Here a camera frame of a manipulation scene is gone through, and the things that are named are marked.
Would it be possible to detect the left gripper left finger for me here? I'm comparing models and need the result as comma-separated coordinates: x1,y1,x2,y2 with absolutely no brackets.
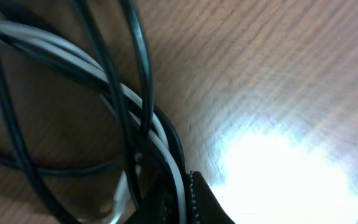
124,177,173,224

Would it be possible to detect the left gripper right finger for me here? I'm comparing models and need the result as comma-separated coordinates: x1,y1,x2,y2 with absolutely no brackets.
186,171,234,224

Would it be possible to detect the white USB cable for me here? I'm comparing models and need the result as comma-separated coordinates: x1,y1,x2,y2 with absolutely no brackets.
0,18,188,224

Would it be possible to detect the black USB cable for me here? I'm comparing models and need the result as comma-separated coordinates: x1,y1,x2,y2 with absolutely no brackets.
0,0,187,224

